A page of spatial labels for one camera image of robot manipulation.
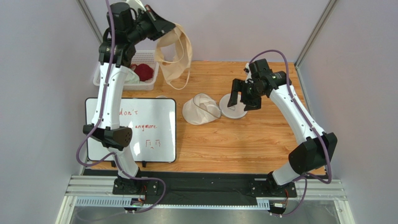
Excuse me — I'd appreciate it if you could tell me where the white bra in basket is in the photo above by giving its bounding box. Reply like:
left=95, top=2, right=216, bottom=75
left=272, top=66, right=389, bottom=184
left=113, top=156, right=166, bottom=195
left=124, top=69, right=140, bottom=84

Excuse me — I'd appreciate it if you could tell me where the round white bag lid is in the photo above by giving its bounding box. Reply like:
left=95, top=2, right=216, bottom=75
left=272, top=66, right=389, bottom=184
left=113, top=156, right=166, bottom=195
left=219, top=93, right=247, bottom=119

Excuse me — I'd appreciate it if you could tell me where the white plastic basket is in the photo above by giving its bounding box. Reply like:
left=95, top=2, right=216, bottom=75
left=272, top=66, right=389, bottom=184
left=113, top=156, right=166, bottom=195
left=92, top=50, right=160, bottom=91

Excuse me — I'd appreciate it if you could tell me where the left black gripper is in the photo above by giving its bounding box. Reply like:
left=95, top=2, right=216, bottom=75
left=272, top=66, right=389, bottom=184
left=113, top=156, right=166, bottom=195
left=126, top=5, right=176, bottom=45

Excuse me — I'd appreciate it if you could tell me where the aluminium frame rail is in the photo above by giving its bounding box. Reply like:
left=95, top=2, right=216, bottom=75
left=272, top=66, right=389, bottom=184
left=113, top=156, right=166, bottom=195
left=56, top=174, right=354, bottom=224

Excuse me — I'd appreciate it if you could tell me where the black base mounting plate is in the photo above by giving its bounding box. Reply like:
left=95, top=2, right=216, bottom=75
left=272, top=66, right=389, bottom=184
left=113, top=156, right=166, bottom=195
left=83, top=169, right=297, bottom=206

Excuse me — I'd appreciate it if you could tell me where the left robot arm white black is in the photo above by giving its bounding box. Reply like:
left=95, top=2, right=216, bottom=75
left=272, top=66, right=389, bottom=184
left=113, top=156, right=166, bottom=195
left=83, top=0, right=175, bottom=195

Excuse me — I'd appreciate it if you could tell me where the whiteboard with red writing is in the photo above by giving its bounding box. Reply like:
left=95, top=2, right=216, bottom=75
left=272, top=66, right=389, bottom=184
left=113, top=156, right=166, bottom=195
left=85, top=97, right=177, bottom=164

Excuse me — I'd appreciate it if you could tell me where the beige bra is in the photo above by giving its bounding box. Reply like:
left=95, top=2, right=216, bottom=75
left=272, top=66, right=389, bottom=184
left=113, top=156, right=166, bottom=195
left=154, top=23, right=193, bottom=90

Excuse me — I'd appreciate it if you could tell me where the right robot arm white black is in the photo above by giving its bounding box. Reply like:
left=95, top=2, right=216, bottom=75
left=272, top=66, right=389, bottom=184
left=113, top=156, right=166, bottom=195
left=227, top=59, right=338, bottom=196

